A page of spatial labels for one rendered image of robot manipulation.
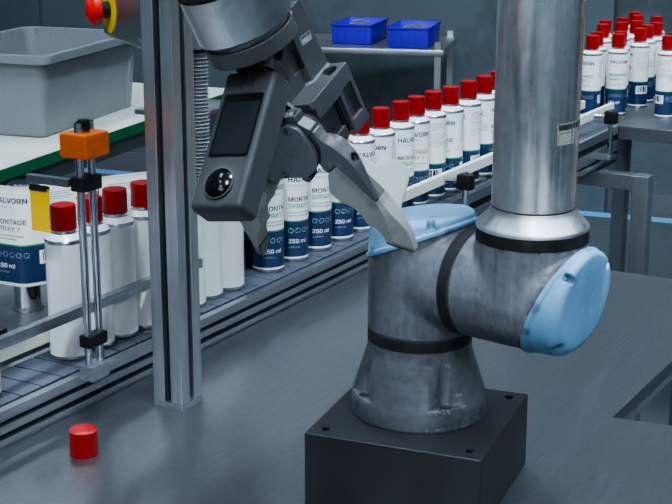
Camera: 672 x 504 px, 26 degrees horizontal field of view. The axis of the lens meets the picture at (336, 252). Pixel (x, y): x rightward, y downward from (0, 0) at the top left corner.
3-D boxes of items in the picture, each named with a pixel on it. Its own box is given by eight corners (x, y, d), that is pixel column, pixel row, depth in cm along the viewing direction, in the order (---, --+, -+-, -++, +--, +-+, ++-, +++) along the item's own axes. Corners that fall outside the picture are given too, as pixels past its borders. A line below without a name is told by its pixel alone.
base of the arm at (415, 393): (379, 375, 173) (380, 296, 170) (502, 393, 168) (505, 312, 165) (330, 421, 160) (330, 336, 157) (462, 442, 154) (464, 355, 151)
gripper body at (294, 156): (376, 124, 115) (319, -9, 109) (327, 187, 110) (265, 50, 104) (298, 131, 120) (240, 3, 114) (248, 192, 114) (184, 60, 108)
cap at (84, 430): (104, 452, 173) (103, 427, 172) (83, 461, 171) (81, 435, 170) (85, 445, 175) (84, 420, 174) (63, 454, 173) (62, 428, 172)
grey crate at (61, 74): (28, 98, 443) (24, 25, 437) (148, 105, 431) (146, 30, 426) (-84, 133, 388) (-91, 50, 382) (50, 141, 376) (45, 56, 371)
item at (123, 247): (116, 325, 204) (111, 182, 199) (146, 331, 202) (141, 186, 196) (93, 335, 200) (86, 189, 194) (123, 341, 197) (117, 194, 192)
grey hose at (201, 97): (195, 192, 197) (191, 37, 192) (217, 195, 195) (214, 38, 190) (179, 198, 194) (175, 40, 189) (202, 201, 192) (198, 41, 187)
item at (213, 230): (201, 288, 221) (198, 156, 216) (230, 293, 219) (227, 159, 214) (181, 297, 217) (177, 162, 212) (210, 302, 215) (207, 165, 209)
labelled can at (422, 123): (424, 199, 278) (426, 93, 273) (432, 206, 273) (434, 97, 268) (398, 201, 277) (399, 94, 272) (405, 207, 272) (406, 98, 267)
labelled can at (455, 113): (466, 188, 287) (469, 85, 282) (454, 193, 283) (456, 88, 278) (443, 185, 290) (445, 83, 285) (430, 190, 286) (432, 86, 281)
